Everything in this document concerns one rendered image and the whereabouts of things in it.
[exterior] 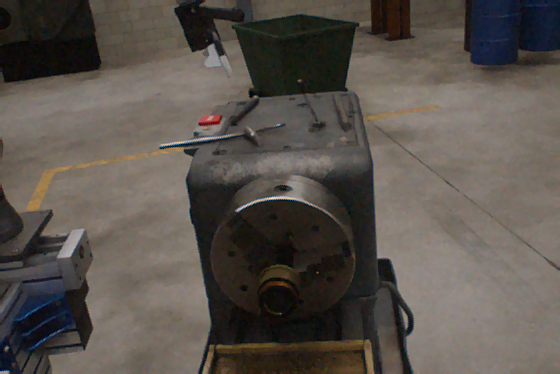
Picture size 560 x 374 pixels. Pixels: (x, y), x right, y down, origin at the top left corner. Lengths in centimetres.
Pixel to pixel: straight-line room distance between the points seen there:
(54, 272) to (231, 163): 48
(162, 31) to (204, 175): 987
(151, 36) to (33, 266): 992
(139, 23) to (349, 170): 999
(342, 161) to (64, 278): 70
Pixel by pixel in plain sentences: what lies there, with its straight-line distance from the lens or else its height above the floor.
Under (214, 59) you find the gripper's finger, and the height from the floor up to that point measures 146.
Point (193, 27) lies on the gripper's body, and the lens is 146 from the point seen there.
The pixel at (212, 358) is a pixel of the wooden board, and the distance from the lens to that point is 126.
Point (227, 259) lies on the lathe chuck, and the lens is 121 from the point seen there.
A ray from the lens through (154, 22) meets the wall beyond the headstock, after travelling 1111.
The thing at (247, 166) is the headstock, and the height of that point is 124.
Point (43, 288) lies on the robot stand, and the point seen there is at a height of 104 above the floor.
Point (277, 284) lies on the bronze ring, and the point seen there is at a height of 112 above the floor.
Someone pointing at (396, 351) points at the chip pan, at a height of 54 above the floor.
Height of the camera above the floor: 172
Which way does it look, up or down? 24 degrees down
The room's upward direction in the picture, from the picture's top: 6 degrees counter-clockwise
